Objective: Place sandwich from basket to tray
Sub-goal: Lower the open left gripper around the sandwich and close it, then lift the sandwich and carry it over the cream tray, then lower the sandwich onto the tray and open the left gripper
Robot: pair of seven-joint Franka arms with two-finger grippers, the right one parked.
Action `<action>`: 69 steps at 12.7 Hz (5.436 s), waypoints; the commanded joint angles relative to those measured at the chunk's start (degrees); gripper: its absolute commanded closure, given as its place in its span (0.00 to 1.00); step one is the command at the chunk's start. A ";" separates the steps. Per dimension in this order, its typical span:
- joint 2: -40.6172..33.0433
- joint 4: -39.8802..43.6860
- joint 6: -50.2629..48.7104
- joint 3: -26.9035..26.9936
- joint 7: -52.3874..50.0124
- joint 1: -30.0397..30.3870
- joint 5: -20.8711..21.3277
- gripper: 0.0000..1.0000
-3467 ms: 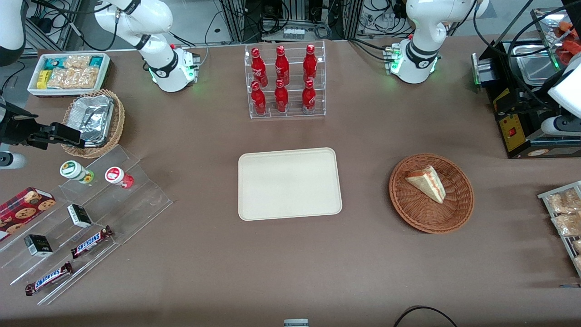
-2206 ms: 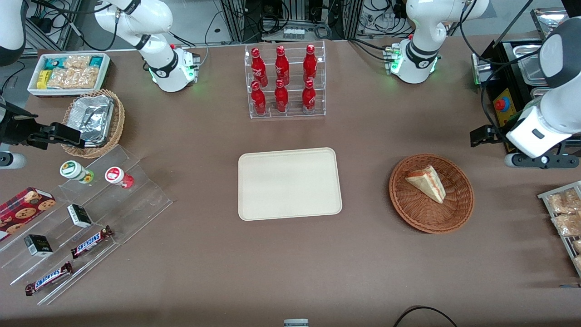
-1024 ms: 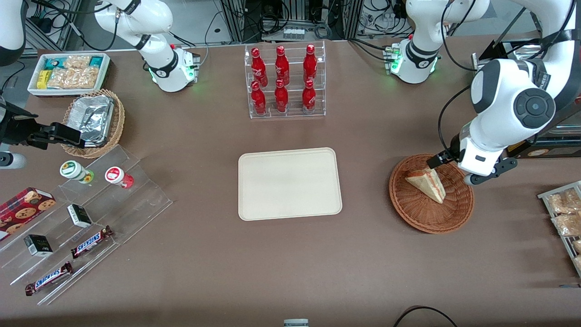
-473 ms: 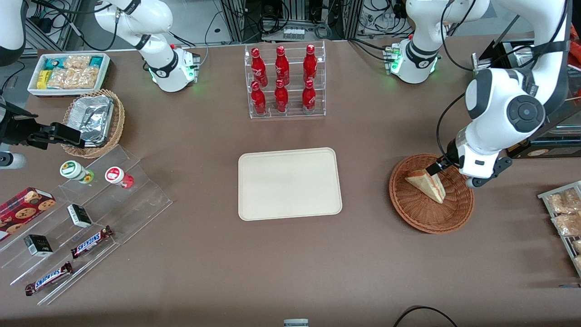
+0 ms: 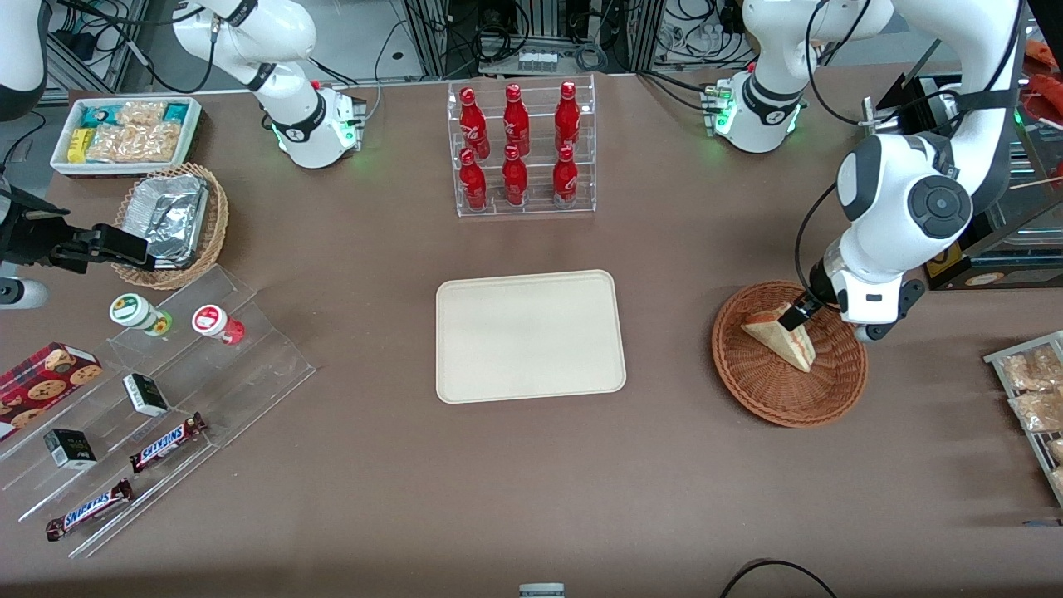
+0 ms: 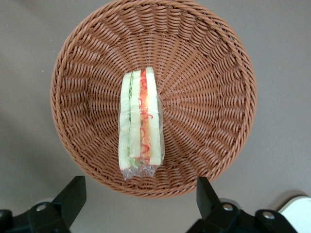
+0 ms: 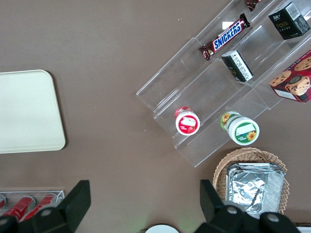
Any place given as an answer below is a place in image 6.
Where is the round brown wicker basket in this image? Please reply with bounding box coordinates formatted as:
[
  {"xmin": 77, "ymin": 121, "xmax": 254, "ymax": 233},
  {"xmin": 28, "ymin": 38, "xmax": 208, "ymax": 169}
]
[{"xmin": 50, "ymin": 0, "xmax": 258, "ymax": 199}]

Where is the triangle sandwich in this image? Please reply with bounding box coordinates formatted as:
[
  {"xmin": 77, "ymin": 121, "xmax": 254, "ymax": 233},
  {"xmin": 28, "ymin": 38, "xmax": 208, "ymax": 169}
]
[{"xmin": 118, "ymin": 67, "xmax": 164, "ymax": 181}]

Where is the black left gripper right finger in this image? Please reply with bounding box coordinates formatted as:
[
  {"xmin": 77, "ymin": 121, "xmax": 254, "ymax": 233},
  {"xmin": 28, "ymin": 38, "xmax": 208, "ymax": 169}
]
[{"xmin": 188, "ymin": 176, "xmax": 262, "ymax": 233}]

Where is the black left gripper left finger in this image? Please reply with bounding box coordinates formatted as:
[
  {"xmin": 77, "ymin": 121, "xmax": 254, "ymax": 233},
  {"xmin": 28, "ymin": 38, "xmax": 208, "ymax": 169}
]
[{"xmin": 26, "ymin": 176, "xmax": 87, "ymax": 233}]

